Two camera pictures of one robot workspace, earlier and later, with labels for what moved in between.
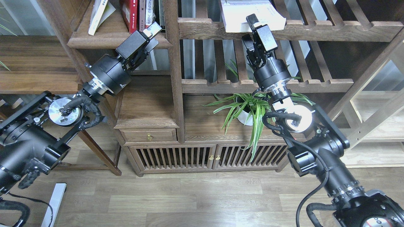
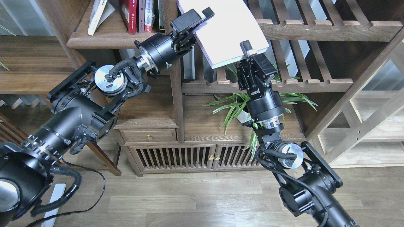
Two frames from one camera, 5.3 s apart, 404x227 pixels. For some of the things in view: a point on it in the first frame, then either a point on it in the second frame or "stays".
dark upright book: x=162 y=15 stays
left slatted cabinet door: x=163 y=157 stays
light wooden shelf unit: x=371 y=115 stays
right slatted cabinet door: x=268 y=155 stays
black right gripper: x=261 y=43 -> x=253 y=71
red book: x=129 y=8 stays
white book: x=234 y=12 -> x=220 y=35
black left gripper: x=133 y=51 -> x=184 y=38
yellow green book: x=102 y=9 stays
